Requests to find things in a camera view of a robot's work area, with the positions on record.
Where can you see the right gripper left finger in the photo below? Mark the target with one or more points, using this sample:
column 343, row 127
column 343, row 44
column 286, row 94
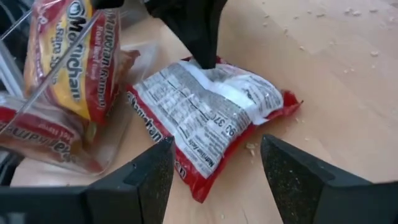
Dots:
column 143, row 189

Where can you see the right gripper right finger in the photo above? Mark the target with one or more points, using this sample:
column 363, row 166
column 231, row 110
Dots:
column 295, row 189

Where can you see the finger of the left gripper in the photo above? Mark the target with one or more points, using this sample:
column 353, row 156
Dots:
column 186, row 31
column 107, row 3

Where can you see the red Maruchan noodle pack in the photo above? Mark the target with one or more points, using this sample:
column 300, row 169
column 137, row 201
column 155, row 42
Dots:
column 37, row 137
column 202, row 118
column 77, row 62

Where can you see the clear plastic bin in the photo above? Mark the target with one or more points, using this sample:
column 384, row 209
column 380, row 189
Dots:
column 136, row 62

